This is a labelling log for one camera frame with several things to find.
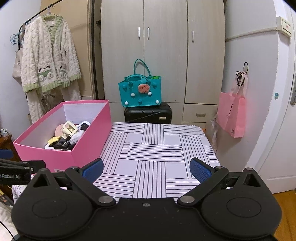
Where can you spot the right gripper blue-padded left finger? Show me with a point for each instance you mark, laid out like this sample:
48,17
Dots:
60,204

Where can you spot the pink cardboard storage box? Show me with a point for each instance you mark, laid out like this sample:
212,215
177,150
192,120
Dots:
30,144

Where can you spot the pink shopping bag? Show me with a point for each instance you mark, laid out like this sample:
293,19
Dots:
231,114

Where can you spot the cream hair claw clip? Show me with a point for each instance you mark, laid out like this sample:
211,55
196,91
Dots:
68,129

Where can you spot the white green knit cardigan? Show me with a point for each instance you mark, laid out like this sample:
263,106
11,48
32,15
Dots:
49,62

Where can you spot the teal felt handbag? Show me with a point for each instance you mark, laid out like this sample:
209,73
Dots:
139,90

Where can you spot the pink rounded square case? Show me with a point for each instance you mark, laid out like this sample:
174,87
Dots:
59,131

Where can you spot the striped white tablecloth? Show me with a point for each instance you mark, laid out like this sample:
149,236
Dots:
150,160

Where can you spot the black rectangular device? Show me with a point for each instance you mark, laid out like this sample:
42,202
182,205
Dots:
64,145

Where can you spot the beige wardrobe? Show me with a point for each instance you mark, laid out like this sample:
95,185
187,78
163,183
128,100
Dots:
182,41

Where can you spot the black suitcase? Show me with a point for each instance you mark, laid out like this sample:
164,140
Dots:
149,114

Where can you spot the white black device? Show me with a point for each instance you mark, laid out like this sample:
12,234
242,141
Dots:
83,126
49,146

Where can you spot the yellow starfish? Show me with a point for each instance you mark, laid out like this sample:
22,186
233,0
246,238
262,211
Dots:
53,140

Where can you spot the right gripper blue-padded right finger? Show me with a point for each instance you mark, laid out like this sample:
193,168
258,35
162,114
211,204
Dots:
233,204

